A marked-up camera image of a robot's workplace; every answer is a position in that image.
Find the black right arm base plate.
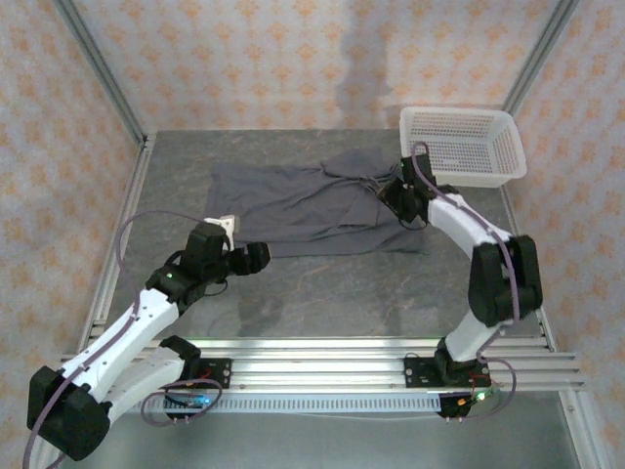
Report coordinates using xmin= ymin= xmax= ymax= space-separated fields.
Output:
xmin=403 ymin=355 xmax=489 ymax=391

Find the grey t-shirt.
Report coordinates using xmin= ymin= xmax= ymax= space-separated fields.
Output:
xmin=207 ymin=149 xmax=431 ymax=259

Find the aluminium mounting rail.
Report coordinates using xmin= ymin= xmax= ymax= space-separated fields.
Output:
xmin=58 ymin=336 xmax=586 ymax=393

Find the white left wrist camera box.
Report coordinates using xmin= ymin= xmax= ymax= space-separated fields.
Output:
xmin=203 ymin=214 xmax=239 ymax=245

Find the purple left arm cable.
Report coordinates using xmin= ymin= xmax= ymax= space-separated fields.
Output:
xmin=21 ymin=209 xmax=224 ymax=469

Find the small circuit board green light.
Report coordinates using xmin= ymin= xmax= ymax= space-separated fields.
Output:
xmin=165 ymin=394 xmax=212 ymax=409
xmin=456 ymin=388 xmax=502 ymax=407

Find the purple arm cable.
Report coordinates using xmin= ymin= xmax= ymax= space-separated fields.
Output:
xmin=409 ymin=141 xmax=520 ymax=422
xmin=21 ymin=209 xmax=224 ymax=469

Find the white slotted cable duct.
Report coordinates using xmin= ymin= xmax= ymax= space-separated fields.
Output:
xmin=109 ymin=394 xmax=443 ymax=415

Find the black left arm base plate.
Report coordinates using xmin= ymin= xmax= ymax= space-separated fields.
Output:
xmin=194 ymin=358 xmax=232 ymax=391

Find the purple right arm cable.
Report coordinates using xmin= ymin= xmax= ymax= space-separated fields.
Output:
xmin=409 ymin=141 xmax=520 ymax=422

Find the white perforated plastic basket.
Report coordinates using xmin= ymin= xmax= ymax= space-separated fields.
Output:
xmin=398 ymin=105 xmax=528 ymax=189

